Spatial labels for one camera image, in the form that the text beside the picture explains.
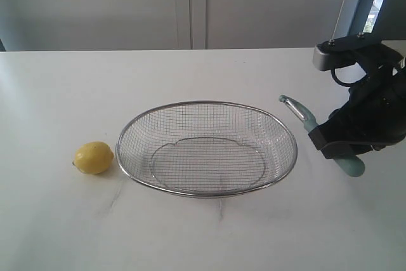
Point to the white cabinet doors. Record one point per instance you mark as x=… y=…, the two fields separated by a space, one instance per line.
x=59 y=25

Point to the dark window frame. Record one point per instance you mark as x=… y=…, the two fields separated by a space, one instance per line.
x=386 y=18

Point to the yellow lemon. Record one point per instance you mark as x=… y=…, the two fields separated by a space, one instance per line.
x=93 y=158

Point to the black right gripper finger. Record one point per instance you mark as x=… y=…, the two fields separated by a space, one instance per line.
x=341 y=150
x=337 y=131

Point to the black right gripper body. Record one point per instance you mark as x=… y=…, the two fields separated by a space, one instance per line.
x=376 y=104

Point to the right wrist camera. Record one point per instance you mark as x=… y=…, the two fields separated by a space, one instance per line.
x=341 y=52

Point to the teal handled peeler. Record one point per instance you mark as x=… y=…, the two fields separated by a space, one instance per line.
x=351 y=165

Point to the oval wire mesh basket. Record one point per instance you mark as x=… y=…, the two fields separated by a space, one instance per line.
x=206 y=149

